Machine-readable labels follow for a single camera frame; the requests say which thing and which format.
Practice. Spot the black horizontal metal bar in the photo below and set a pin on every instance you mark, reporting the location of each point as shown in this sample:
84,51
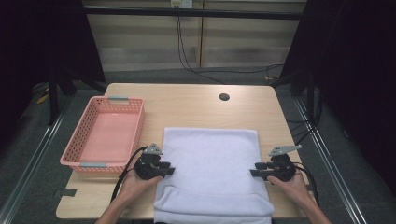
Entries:
193,13

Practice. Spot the white wall outlet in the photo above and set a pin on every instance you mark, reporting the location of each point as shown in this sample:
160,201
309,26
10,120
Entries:
182,3

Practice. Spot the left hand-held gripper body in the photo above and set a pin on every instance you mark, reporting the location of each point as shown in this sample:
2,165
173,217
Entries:
148,166

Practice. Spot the person's right hand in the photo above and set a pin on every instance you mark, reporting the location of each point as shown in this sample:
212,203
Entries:
294,189

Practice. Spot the yellow floor object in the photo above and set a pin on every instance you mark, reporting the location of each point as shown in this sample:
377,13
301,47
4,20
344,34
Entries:
42,99

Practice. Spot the metal floor rail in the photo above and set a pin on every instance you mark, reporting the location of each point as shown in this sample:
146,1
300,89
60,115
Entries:
34,158
330,161

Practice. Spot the black tape strip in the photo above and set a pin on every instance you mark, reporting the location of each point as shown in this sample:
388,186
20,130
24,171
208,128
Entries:
66,193

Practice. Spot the white garment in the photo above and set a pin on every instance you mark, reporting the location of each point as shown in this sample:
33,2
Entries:
211,155

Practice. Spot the person's left hand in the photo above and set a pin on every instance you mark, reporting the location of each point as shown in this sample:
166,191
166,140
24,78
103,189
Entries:
137,186

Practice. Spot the pink perforated plastic basket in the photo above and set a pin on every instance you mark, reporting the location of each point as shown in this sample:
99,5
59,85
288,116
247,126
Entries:
106,137

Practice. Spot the black round table grommet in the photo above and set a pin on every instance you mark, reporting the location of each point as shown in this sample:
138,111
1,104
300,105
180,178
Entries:
224,96

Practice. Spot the black metal stand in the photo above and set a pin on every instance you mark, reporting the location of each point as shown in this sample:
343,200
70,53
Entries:
53,99
309,96

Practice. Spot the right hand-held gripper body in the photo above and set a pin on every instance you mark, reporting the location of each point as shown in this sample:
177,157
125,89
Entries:
281,168

